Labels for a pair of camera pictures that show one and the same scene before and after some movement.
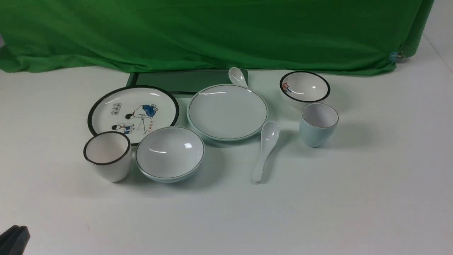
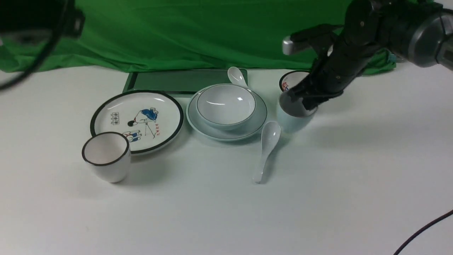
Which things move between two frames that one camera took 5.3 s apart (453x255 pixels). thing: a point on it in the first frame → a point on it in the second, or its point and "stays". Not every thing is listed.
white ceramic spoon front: x=269 y=133 stays
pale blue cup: x=317 y=122 → x=293 y=116
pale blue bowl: x=169 y=154 → x=225 y=107
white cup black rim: x=108 y=154 stays
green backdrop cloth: x=362 y=37 stays
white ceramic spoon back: x=236 y=77 stays
